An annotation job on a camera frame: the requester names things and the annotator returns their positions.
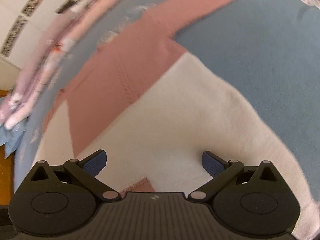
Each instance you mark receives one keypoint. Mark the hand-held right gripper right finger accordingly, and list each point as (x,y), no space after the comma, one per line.
(212,163)

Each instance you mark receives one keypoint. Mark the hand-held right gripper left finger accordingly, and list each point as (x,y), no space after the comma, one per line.
(96,163)

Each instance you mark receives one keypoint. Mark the pink and white knit sweater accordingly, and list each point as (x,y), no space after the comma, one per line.
(187,117)

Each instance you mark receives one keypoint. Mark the blue pillow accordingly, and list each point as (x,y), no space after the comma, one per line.
(11,140)

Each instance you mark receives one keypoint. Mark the pink floral quilt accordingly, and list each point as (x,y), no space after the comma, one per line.
(50,52)

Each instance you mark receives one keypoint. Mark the bed with blue floral sheet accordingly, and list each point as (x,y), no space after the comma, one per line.
(262,42)

